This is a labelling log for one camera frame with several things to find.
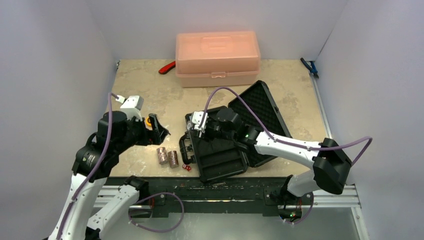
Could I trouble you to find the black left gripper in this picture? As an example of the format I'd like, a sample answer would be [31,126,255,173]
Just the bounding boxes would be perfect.
[115,112,168,153]

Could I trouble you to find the poker chip stack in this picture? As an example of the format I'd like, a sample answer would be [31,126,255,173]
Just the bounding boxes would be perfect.
[156,147,169,165]
[168,150,179,169]

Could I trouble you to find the black plastic poker case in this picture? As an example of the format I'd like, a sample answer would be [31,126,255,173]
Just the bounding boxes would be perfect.
[179,80,292,183]

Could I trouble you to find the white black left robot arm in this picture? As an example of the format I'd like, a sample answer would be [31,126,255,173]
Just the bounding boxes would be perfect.
[48,110,170,240]

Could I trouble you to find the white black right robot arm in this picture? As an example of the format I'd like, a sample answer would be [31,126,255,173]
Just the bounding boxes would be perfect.
[190,108,353,204]

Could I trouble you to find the yellow tape measure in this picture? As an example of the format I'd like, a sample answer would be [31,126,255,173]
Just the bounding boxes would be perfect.
[145,117,152,127]

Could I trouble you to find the red dice pair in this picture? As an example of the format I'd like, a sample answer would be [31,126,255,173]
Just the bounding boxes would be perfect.
[182,164,192,172]

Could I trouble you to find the translucent pink plastic toolbox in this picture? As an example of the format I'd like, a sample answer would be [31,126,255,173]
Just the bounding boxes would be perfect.
[175,31,261,88]

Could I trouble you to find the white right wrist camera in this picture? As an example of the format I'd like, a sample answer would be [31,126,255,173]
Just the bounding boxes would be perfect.
[187,111,208,132]

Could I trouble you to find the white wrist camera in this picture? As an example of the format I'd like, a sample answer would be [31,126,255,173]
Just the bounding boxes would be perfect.
[117,95,144,120]
[187,111,208,132]

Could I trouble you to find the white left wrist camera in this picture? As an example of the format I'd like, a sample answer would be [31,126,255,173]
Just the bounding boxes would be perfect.
[117,95,144,120]

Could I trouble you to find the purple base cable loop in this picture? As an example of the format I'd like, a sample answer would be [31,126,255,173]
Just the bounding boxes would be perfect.
[128,191,184,233]

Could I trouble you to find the black metal base frame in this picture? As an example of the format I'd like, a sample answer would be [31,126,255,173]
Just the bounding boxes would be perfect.
[105,176,344,220]

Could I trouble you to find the red handled utility knife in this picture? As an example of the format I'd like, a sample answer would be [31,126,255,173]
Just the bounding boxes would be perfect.
[158,61,176,75]

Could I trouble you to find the blue handled pliers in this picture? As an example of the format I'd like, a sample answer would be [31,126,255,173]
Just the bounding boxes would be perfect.
[300,57,319,79]

